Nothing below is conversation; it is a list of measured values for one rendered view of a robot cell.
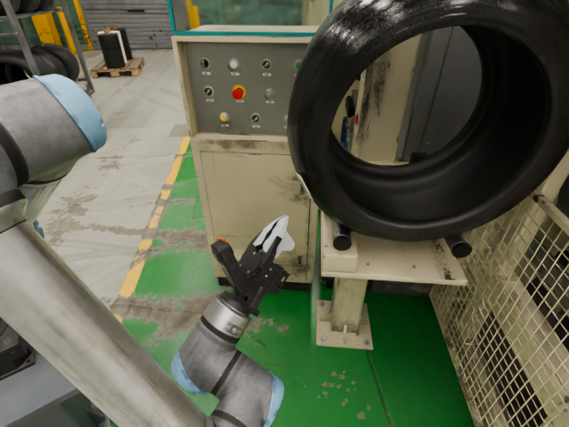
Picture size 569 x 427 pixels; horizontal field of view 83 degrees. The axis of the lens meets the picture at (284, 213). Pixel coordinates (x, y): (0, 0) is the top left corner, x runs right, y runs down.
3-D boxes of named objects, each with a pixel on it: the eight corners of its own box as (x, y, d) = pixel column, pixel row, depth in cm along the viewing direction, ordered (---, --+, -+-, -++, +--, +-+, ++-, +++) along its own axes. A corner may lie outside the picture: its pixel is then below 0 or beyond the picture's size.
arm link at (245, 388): (252, 448, 61) (199, 410, 62) (279, 390, 69) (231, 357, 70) (267, 440, 54) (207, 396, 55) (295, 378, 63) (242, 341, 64)
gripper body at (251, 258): (274, 260, 73) (245, 307, 72) (247, 242, 69) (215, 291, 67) (292, 271, 67) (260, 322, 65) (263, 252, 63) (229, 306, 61)
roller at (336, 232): (341, 167, 104) (345, 179, 106) (328, 171, 105) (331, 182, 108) (349, 235, 76) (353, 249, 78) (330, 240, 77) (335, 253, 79)
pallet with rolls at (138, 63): (105, 65, 690) (94, 24, 646) (144, 63, 705) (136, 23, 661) (92, 78, 595) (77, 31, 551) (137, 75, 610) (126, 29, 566)
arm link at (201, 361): (212, 388, 67) (174, 360, 68) (245, 335, 69) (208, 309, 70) (201, 407, 58) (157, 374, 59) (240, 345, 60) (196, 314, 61)
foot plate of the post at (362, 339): (317, 301, 176) (317, 296, 174) (366, 304, 174) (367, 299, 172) (316, 345, 154) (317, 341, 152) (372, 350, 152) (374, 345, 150)
